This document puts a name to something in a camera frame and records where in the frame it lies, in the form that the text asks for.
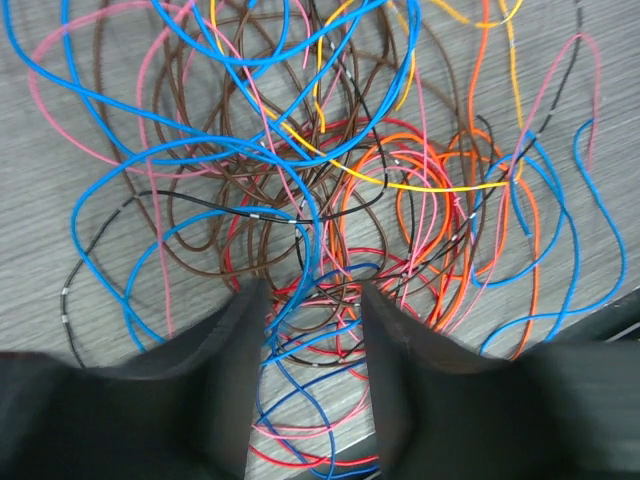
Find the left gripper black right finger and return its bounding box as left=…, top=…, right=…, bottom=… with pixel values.
left=359, top=280, right=640, bottom=480

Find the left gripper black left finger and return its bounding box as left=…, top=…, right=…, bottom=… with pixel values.
left=1, top=280, right=269, bottom=479

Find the coloured wire pile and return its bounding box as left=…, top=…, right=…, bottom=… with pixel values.
left=0, top=0, right=629, bottom=480

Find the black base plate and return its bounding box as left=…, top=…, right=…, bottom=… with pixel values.
left=334, top=287, right=640, bottom=480

